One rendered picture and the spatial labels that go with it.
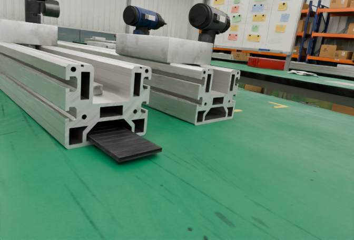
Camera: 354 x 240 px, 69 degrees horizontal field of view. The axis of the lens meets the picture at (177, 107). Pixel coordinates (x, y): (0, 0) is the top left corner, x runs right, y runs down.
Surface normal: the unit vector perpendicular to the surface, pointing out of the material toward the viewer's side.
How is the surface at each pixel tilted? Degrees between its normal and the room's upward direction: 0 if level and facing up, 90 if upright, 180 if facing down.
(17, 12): 90
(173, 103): 90
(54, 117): 90
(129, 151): 0
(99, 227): 0
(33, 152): 0
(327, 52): 91
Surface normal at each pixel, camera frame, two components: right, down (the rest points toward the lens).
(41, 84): -0.72, 0.07
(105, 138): 0.11, -0.97
